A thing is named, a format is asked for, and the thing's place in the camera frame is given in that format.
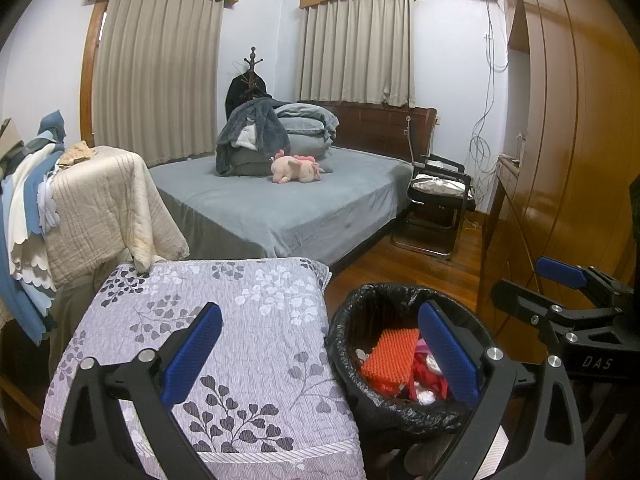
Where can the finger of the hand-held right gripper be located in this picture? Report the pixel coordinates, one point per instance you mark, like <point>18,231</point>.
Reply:
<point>520,302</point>
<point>560,271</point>

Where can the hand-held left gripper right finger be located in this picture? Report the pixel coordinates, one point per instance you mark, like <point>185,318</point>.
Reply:
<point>450,355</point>

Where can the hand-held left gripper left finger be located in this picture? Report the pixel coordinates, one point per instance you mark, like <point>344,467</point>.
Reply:
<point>192,355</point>

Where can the white tissue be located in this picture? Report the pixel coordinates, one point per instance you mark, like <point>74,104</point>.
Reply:
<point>426,397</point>

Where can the orange knitted cloth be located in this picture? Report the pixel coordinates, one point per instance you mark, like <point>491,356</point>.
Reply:
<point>390,355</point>

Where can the red shiny wrapper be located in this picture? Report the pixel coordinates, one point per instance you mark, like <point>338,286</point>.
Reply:
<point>387,387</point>

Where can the trash bin with black bag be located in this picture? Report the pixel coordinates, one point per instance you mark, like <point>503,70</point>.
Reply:
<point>360,305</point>

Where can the grey floral quilt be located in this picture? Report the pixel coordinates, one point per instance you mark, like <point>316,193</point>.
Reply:
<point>250,320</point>

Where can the black folding chair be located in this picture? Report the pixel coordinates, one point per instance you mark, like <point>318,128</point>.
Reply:
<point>440,210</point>

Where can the white cloth on chair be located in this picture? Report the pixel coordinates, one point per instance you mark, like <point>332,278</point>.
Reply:
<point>440,186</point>

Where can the wooden wardrobe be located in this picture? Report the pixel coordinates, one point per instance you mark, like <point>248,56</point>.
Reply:
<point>575,110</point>

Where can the bed with grey sheet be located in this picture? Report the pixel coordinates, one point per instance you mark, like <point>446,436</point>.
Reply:
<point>300,200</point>

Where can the white scalloped cloth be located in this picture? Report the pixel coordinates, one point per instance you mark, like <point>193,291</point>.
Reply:
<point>30,240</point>

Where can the pink plush toy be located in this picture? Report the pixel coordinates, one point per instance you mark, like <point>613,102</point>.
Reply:
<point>295,170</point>

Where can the dark wooden headboard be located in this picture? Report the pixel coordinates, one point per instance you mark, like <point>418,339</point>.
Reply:
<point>370,125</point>

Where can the peach crumpled cloth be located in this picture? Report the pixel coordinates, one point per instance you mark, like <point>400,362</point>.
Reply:
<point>77,152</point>

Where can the dark grey fleece blanket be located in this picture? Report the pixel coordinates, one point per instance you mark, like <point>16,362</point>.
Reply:
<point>255,120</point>

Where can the folded grey duvet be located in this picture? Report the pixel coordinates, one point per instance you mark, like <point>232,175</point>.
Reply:
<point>310,120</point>

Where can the black jacket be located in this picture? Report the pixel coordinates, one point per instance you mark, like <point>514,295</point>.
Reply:
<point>237,95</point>

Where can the blue grey cloth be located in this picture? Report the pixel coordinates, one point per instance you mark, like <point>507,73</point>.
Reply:
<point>52,125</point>

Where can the wide beige curtain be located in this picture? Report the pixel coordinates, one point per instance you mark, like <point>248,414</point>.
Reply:
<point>160,75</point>

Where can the wooden coat rack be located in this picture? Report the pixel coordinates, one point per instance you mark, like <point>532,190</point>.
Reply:
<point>253,60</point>

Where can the wooden window frame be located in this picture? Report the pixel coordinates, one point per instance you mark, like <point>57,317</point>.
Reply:
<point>89,70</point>

